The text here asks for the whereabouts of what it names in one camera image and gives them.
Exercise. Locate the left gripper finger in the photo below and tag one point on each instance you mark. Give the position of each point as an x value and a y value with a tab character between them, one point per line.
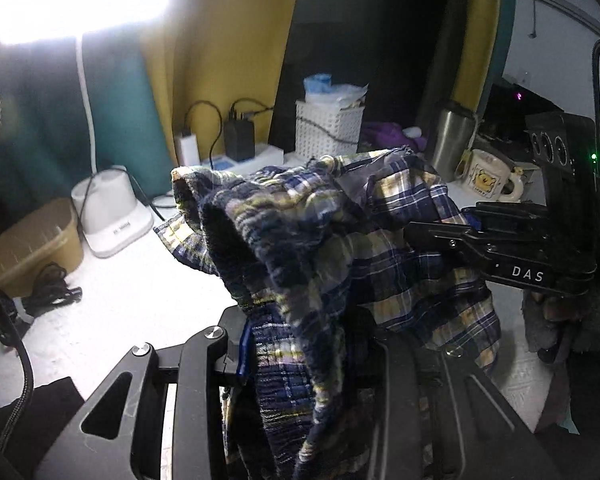
238	358

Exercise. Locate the white lattice basket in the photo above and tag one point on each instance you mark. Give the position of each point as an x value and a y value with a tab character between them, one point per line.
326	130

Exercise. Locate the white power strip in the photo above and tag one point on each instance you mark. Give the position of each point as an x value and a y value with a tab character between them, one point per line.
266	155

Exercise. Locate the cream cartoon mug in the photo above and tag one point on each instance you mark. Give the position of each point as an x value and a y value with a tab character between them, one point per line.
488	177

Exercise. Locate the white desk lamp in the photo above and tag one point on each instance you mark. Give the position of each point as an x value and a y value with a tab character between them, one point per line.
111	207

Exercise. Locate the stainless steel tumbler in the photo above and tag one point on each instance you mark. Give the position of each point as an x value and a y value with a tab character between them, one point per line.
454	128

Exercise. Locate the beige plastic container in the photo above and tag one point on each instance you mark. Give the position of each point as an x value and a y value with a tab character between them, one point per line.
47	235

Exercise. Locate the purple cloth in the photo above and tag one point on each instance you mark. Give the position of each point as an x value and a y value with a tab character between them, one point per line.
392	135

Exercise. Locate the teal curtain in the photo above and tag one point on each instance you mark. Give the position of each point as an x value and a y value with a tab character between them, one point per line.
67	107

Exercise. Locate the black monitor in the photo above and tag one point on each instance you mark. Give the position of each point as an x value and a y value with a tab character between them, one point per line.
504	124

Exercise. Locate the blue yellow plaid pants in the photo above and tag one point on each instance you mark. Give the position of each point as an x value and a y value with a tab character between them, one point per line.
316	258

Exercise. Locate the yellow curtain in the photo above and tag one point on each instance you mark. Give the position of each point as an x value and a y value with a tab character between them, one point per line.
203	55

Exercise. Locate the black garment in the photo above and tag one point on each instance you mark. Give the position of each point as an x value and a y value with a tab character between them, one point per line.
50	410

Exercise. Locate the blue plastic bag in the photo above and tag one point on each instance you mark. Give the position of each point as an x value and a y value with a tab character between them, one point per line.
320	90

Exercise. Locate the black power adapter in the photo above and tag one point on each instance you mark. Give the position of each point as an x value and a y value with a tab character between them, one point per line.
239	139

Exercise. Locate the white charger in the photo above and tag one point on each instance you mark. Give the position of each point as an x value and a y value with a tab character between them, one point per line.
186	148

